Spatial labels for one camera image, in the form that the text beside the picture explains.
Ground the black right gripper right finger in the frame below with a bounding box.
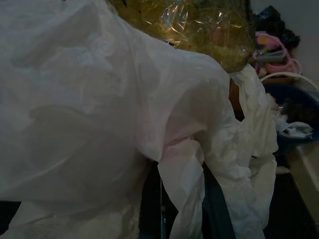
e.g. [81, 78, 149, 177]
[201, 161, 235, 239]

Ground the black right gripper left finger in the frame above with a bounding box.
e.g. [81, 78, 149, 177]
[136, 156, 165, 239]

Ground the translucent white plastic bag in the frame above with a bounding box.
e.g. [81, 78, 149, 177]
[0, 0, 231, 239]

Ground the white crumpled paper trash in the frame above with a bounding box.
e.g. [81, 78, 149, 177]
[273, 116, 314, 141]

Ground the white crinkled plastic bag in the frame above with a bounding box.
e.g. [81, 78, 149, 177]
[174, 64, 279, 239]

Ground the beige box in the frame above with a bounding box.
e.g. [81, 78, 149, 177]
[289, 141, 319, 220]

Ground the brown wooden board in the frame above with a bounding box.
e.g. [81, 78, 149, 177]
[228, 80, 246, 122]

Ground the blue plastic basin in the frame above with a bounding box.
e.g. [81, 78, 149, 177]
[261, 76, 319, 167]

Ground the white curved hoop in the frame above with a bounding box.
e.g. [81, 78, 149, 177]
[260, 71, 319, 90]

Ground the grey plastic tube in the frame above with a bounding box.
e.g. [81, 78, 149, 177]
[256, 51, 285, 63]

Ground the pink plastic toy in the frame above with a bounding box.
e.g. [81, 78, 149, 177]
[253, 33, 302, 78]

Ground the clear cellophane yellow bundle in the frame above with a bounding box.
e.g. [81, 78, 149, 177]
[106, 0, 257, 73]

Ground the black cloth pile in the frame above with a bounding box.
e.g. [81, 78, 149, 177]
[254, 6, 304, 54]

